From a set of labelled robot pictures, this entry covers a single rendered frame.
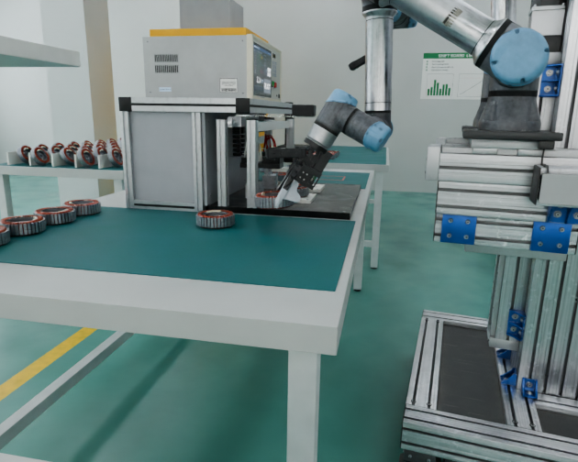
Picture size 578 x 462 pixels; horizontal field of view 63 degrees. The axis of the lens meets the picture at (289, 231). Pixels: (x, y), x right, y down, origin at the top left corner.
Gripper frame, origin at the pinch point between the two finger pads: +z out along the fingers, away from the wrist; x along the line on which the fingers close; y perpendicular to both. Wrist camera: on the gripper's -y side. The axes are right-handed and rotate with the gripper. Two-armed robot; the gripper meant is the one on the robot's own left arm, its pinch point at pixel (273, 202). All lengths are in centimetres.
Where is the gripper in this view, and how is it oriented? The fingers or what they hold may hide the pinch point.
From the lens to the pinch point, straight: 133.3
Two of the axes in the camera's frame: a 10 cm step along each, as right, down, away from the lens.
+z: -5.1, 8.4, 1.9
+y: 8.6, 4.9, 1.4
